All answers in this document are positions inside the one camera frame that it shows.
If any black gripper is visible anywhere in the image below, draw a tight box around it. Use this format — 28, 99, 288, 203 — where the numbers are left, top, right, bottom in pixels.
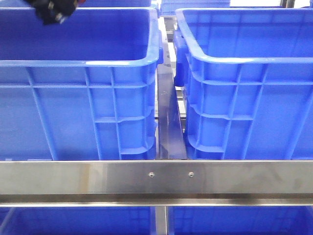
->
23, 0, 86, 25

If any blue crate rear left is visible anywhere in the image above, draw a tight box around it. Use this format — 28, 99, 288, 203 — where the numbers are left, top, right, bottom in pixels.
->
81, 0, 152, 7

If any blue crate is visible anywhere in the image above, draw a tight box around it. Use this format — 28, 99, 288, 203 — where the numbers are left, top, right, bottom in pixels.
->
0, 7, 162, 161
161, 0, 230, 16
173, 8, 313, 160
0, 207, 156, 235
170, 206, 313, 235
81, 0, 152, 7

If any blue crate front left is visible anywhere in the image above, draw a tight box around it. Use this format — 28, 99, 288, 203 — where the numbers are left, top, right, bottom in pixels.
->
0, 7, 162, 161

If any blue crate rear right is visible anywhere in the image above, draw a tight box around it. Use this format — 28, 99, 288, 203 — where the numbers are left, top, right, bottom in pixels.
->
161, 0, 230, 16

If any blue crate front right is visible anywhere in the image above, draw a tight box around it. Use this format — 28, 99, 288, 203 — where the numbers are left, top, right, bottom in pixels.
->
173, 8, 313, 160

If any blue crate lower left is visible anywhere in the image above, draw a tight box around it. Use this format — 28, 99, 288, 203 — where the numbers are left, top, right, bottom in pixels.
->
0, 207, 156, 235

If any blue crate lower right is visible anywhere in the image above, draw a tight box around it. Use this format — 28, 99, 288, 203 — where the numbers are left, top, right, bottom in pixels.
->
170, 206, 313, 235

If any steel shelf front rail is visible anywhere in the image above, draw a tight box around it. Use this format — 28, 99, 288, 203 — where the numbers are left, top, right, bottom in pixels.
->
0, 160, 313, 207

